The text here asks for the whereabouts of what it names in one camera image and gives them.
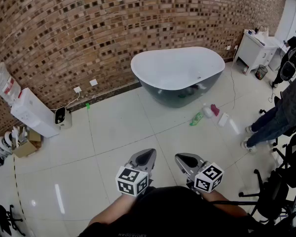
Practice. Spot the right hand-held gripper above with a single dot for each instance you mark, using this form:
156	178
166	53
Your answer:
209	179

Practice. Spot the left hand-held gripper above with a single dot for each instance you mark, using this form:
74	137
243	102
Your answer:
128	181

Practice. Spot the person's right forearm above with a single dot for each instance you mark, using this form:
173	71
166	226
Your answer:
227	204

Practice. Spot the person's left forearm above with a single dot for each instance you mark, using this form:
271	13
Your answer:
113	209

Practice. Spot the green bottle on floor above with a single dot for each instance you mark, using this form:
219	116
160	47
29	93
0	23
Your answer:
196	118

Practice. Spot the person's torso in black shirt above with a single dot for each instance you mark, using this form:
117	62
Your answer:
175	211

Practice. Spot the white cloth bundle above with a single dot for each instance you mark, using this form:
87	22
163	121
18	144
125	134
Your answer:
207	112

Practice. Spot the white flat packet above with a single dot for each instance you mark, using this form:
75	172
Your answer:
223	119

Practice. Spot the pink cloth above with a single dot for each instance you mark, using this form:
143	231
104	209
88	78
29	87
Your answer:
215	109

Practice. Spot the small white heater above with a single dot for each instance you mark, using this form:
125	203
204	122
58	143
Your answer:
64	118

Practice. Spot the white and grey bathtub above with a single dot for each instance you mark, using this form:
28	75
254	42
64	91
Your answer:
177	68

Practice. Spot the black mesh trash bin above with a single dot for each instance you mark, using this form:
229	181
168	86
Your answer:
261	72

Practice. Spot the brown cardboard box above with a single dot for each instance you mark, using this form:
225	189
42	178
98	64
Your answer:
25	148

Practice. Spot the white water dispenser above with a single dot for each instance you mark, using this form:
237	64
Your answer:
34	112

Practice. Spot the white vanity cabinet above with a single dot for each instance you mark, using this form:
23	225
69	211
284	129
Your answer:
251	51

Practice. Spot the row of white helmets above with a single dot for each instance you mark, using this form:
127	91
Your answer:
2	147

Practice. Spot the clear water dispenser bottle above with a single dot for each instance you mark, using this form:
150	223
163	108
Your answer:
3	83

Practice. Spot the white wall socket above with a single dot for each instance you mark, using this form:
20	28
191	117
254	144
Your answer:
93	82
77	89

